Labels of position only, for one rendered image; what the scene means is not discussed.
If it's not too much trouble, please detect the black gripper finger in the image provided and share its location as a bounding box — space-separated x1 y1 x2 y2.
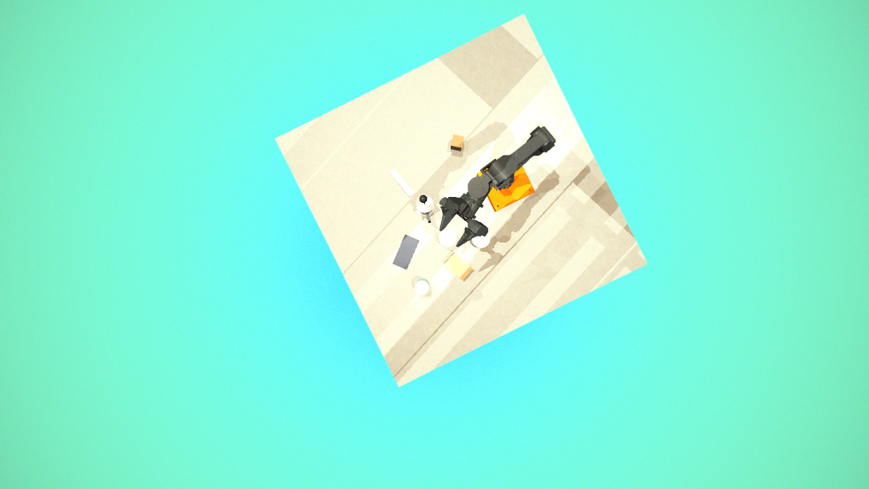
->
439 206 456 232
456 227 481 247

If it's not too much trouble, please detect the white flat bar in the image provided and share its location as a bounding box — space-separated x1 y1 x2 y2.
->
390 169 415 197

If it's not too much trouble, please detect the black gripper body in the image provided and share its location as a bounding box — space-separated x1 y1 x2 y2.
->
439 192 488 237

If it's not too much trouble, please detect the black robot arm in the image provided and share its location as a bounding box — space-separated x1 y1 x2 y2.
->
445 126 556 217

